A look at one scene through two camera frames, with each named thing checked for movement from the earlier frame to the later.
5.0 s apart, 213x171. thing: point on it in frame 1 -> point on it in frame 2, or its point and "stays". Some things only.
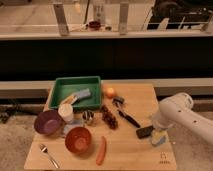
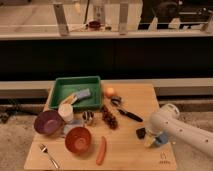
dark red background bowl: [94, 25] stays
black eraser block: [144, 132] stays
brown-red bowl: [78, 140] stays
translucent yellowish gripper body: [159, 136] -> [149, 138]
